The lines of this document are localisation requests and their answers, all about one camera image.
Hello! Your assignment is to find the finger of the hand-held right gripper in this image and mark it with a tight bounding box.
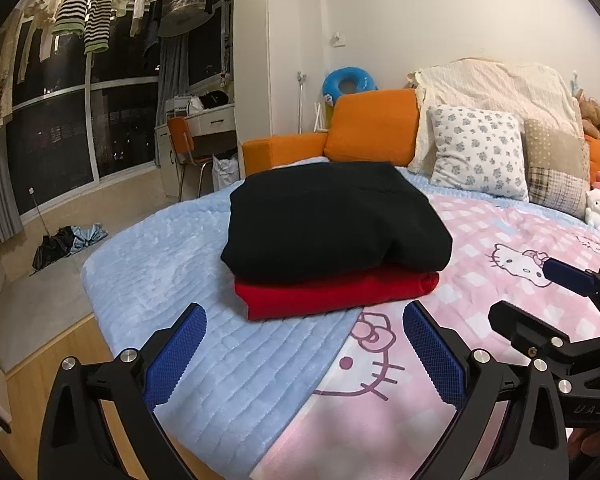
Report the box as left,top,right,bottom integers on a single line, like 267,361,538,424
544,257,600,311
487,300,600,376

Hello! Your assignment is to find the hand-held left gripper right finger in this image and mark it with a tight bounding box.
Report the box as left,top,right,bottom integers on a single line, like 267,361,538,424
403,301,581,480

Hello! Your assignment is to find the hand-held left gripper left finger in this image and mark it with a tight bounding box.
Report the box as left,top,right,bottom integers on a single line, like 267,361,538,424
37,302,208,480

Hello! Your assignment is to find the black zip jacket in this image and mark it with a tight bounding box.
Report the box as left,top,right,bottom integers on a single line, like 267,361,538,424
221,162,453,283

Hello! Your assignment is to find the row of hanging clothes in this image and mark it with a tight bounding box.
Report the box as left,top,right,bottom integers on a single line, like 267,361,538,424
0,0,216,136

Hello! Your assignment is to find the white plush lamb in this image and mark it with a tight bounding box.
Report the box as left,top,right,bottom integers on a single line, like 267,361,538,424
584,189,600,230

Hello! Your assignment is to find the pink checked printed blanket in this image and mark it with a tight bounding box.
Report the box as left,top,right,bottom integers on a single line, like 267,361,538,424
250,195,600,480

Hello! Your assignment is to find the beige patchwork pillow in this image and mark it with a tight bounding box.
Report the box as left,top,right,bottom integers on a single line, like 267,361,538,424
522,119,591,220

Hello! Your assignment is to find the red sweater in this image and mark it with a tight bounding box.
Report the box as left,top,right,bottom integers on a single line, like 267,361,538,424
234,270,440,321

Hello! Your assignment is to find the light blue umbrella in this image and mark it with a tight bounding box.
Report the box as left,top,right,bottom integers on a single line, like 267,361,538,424
70,223,109,252

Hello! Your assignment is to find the white floral pillow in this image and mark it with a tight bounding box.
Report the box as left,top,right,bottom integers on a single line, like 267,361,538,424
426,105,529,202

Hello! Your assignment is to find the black umbrella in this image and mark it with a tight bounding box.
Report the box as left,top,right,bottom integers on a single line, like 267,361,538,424
31,226,77,276

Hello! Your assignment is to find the brown plush bear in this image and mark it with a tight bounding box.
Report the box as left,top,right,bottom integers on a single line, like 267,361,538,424
575,91,600,145

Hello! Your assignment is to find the white plastic bag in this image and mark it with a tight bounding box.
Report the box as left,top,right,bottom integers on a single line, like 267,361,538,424
212,154,242,192

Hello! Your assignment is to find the cream quilted blanket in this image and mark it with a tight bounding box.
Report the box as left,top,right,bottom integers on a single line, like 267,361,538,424
407,58,583,173

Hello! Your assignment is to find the orange chair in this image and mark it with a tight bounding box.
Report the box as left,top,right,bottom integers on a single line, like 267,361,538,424
167,116,213,201

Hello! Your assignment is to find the white desk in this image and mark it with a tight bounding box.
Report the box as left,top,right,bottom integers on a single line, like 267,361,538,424
155,105,238,198

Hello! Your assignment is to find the grey curtain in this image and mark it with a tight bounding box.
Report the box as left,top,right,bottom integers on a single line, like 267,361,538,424
157,37,191,128
0,132,25,248

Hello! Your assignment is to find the large window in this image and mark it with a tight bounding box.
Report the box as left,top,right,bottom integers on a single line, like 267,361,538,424
0,0,236,221

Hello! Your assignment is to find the white folding rack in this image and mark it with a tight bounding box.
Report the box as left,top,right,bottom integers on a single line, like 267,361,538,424
312,102,331,134

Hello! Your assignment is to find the grey round hanging net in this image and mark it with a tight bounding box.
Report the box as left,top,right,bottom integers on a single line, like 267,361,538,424
157,0,216,38

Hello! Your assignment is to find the blue inflatable ring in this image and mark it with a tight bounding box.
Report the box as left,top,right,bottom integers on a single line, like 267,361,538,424
322,67,378,107

